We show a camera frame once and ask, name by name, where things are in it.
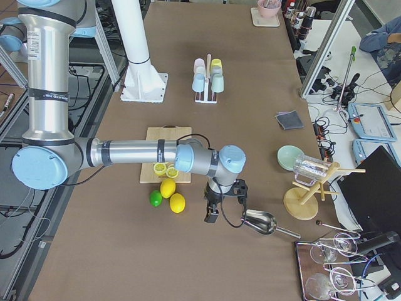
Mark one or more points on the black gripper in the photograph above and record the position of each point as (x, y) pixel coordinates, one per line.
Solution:
(213, 198)

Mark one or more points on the mint green plastic cup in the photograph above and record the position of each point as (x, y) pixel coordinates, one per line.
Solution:
(217, 84)

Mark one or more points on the pink plastic cup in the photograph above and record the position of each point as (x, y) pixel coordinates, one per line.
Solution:
(200, 67)

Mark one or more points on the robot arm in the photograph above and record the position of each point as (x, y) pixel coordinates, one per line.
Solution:
(51, 152)

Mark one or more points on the light blue plastic cup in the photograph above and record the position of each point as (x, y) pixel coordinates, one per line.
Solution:
(198, 83)

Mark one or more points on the grey translucent plastic cup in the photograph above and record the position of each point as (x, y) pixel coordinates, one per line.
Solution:
(215, 74)

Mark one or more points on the yellow plastic cup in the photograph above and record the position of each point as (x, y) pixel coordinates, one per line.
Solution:
(216, 66)

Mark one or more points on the white cup holder rack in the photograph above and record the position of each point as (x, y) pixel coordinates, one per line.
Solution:
(207, 96)

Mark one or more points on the whole yellow lemon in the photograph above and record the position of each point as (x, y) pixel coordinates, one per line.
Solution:
(167, 188)
(177, 203)

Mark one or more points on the metal scoop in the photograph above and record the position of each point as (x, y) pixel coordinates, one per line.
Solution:
(265, 223)

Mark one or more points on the lemon slice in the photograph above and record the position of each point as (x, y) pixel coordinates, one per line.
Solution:
(159, 168)
(172, 172)

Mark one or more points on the green lime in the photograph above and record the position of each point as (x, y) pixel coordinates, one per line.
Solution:
(155, 198)

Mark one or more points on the wooden cutting board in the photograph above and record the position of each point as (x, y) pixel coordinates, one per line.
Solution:
(147, 175)

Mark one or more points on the wooden mug tree stand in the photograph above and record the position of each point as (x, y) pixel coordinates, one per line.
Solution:
(300, 202)

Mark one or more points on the mint green bowl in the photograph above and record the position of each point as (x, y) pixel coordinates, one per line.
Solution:
(286, 156)

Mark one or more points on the clear glass pitcher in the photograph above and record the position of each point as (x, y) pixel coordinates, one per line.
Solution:
(308, 169)

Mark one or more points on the dark grey folded cloth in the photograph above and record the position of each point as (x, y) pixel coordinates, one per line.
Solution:
(289, 120)

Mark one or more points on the wine glass rack tray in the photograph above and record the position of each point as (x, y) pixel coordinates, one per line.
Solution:
(325, 268)

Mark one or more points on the blue teach pendant tablet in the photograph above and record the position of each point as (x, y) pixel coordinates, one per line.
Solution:
(362, 148)
(370, 122)

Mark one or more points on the black laptop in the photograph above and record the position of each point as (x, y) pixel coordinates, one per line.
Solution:
(374, 196)

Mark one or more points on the cream plastic tray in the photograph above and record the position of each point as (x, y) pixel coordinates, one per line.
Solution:
(267, 20)

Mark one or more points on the pink bowl with ice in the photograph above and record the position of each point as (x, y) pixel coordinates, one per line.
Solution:
(268, 8)

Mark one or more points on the metal rod green tip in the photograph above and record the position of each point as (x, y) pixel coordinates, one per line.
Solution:
(351, 60)

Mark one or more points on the seated person blue clothes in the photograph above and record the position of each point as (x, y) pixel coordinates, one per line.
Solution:
(384, 46)

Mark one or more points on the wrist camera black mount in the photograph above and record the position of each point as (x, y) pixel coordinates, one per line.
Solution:
(239, 190)

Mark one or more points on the white camera pillar base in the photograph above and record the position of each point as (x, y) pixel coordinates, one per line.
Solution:
(143, 83)

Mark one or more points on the aluminium frame post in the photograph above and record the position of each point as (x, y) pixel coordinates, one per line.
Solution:
(340, 16)

